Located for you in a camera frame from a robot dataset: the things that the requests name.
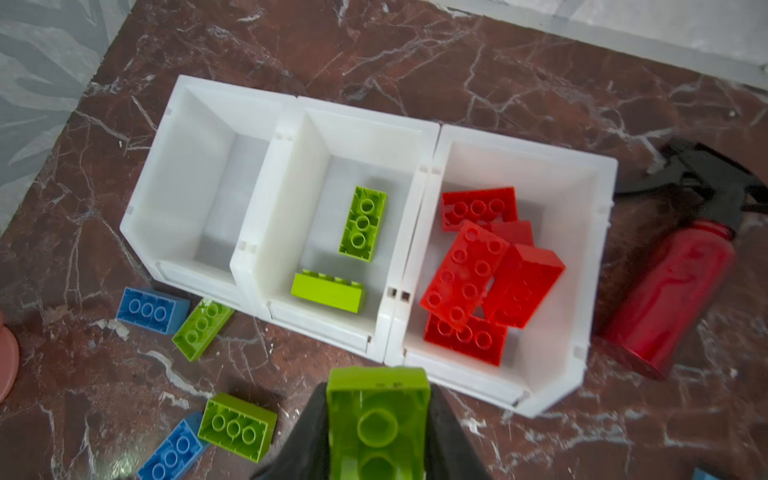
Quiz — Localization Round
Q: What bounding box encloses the red lego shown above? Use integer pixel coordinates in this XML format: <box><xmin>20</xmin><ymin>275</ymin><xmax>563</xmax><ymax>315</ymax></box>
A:
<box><xmin>420</xmin><ymin>222</ymin><xmax>510</xmax><ymax>325</ymax></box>
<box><xmin>482</xmin><ymin>244</ymin><xmax>566</xmax><ymax>329</ymax></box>
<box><xmin>440</xmin><ymin>187</ymin><xmax>518</xmax><ymax>232</ymax></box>

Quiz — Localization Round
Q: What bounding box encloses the white right bin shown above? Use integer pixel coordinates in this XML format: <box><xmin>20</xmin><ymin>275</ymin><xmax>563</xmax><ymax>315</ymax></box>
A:
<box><xmin>383</xmin><ymin>124</ymin><xmax>619</xmax><ymax>419</ymax></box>

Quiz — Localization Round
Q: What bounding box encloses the green lego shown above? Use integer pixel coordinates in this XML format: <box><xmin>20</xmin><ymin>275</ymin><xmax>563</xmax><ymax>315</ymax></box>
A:
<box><xmin>291</xmin><ymin>270</ymin><xmax>367</xmax><ymax>313</ymax></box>
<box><xmin>338</xmin><ymin>186</ymin><xmax>387</xmax><ymax>263</ymax></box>
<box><xmin>172</xmin><ymin>298</ymin><xmax>234</xmax><ymax>362</ymax></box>
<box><xmin>326</xmin><ymin>366</ymin><xmax>431</xmax><ymax>479</ymax></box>

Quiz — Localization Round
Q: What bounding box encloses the light blue lego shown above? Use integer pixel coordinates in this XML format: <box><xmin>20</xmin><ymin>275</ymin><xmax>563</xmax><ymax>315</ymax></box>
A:
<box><xmin>691</xmin><ymin>467</ymin><xmax>723</xmax><ymax>480</ymax></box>

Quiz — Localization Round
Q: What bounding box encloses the red lego studs up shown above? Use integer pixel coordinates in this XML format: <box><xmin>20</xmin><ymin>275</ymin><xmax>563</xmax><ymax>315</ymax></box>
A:
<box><xmin>424</xmin><ymin>314</ymin><xmax>508</xmax><ymax>367</ymax></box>

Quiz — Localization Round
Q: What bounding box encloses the white middle bin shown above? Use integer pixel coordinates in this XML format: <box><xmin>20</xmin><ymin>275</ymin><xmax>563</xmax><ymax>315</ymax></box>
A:
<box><xmin>230</xmin><ymin>97</ymin><xmax>440</xmax><ymax>362</ymax></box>

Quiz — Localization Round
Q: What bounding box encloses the green lego hollow up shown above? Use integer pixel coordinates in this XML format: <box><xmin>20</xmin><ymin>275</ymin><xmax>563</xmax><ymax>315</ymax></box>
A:
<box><xmin>197</xmin><ymin>393</ymin><xmax>278</xmax><ymax>463</ymax></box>

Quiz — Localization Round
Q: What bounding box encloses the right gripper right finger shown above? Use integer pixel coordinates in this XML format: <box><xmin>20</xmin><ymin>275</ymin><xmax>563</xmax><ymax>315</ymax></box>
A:
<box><xmin>425</xmin><ymin>384</ymin><xmax>491</xmax><ymax>480</ymax></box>

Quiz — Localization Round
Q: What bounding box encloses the pink watering can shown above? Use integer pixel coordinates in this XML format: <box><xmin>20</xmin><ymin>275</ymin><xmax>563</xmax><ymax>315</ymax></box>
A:
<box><xmin>0</xmin><ymin>315</ymin><xmax>20</xmax><ymax>403</ymax></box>

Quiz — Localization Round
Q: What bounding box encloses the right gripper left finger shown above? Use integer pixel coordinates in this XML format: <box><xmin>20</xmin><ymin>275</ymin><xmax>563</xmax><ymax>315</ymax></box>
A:
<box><xmin>252</xmin><ymin>383</ymin><xmax>330</xmax><ymax>480</ymax></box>

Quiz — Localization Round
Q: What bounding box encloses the red lego bottom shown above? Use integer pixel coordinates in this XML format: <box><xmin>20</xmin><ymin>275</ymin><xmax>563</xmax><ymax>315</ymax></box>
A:
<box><xmin>440</xmin><ymin>187</ymin><xmax>518</xmax><ymax>232</ymax></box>

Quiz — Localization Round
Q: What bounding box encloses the white left bin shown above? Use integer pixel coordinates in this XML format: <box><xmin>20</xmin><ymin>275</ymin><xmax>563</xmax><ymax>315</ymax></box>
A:
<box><xmin>120</xmin><ymin>75</ymin><xmax>296</xmax><ymax>310</ymax></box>

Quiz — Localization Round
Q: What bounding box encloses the red spray bottle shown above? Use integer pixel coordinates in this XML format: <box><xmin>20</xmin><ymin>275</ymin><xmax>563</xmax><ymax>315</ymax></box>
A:
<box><xmin>598</xmin><ymin>137</ymin><xmax>767</xmax><ymax>380</ymax></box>

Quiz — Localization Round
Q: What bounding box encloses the white bin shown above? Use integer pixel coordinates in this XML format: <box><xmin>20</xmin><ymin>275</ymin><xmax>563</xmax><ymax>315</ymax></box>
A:
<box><xmin>230</xmin><ymin>97</ymin><xmax>440</xmax><ymax>362</ymax></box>
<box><xmin>120</xmin><ymin>75</ymin><xmax>296</xmax><ymax>310</ymax></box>
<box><xmin>383</xmin><ymin>124</ymin><xmax>619</xmax><ymax>419</ymax></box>

